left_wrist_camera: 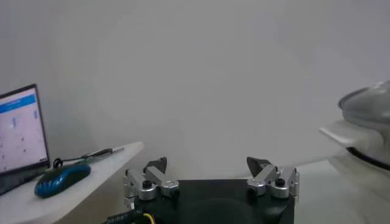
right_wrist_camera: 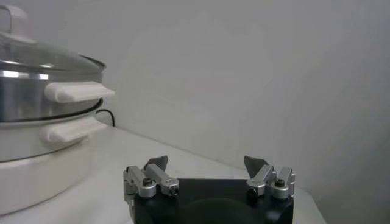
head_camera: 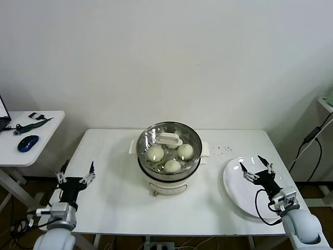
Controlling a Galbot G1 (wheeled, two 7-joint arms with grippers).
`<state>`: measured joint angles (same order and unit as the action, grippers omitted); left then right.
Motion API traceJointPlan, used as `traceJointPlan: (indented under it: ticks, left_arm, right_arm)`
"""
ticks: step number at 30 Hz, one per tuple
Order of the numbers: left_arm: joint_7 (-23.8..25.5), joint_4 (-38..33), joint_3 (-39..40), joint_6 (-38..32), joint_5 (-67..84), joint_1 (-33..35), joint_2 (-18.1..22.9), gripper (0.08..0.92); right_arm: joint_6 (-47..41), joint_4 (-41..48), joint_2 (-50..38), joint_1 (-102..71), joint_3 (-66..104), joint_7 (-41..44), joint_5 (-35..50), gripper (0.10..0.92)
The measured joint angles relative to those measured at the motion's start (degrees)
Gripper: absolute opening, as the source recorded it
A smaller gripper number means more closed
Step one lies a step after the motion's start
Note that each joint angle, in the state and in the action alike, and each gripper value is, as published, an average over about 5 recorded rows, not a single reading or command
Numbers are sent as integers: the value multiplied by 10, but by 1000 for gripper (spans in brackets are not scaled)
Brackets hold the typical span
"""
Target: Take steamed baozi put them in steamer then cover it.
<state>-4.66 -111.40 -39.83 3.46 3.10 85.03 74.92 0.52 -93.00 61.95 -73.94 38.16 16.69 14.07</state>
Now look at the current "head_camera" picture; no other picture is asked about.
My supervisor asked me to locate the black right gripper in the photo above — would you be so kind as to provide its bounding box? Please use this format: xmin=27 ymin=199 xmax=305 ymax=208
xmin=239 ymin=155 xmax=284 ymax=199

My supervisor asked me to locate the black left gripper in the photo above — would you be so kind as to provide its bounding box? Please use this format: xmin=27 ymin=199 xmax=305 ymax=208
xmin=55 ymin=159 xmax=96 ymax=204

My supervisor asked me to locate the round glass pot lid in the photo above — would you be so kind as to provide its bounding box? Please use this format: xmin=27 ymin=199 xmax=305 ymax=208
xmin=137 ymin=121 xmax=203 ymax=174

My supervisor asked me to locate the perforated steel steamer basket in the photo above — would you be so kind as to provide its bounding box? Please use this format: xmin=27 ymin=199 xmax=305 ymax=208
xmin=129 ymin=121 xmax=211 ymax=176

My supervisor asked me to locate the large white plate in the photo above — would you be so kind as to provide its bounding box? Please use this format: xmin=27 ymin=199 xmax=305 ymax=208
xmin=223 ymin=156 xmax=291 ymax=219

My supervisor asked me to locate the white side table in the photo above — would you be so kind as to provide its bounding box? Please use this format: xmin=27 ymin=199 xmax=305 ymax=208
xmin=0 ymin=110 xmax=66 ymax=217

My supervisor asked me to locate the blue black computer mouse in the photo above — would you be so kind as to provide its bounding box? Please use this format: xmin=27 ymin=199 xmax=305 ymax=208
xmin=17 ymin=134 xmax=40 ymax=153

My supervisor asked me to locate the white electric cooker pot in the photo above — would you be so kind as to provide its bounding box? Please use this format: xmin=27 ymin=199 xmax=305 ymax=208
xmin=137 ymin=156 xmax=209 ymax=196

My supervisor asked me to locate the white shelf stand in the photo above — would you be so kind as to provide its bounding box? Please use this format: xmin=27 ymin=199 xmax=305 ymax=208
xmin=303 ymin=95 xmax=333 ymax=208

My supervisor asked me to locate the black laptop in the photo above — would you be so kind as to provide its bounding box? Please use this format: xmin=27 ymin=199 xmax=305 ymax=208
xmin=0 ymin=93 xmax=12 ymax=132

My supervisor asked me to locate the white power strip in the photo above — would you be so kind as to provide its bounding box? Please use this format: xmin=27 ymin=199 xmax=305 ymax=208
xmin=144 ymin=241 xmax=175 ymax=250

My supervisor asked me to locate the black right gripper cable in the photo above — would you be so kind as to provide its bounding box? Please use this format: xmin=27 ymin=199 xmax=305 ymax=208
xmin=254 ymin=189 xmax=283 ymax=226

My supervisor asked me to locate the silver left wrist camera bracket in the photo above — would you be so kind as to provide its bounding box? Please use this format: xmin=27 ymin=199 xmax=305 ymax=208
xmin=35 ymin=202 xmax=78 ymax=224

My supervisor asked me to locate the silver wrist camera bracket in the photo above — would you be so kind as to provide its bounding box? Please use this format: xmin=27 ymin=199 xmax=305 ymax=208
xmin=269 ymin=187 xmax=300 ymax=213
xmin=35 ymin=202 xmax=78 ymax=224

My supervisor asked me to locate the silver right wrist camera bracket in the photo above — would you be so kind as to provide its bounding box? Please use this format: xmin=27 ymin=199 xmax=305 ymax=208
xmin=269 ymin=187 xmax=300 ymax=213

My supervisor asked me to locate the black power adapter cable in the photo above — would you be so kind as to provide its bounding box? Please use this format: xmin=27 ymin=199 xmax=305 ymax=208
xmin=288 ymin=111 xmax=333 ymax=183

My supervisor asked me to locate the black floor cable coil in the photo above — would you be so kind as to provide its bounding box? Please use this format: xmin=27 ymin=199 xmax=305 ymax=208
xmin=10 ymin=217 xmax=32 ymax=235

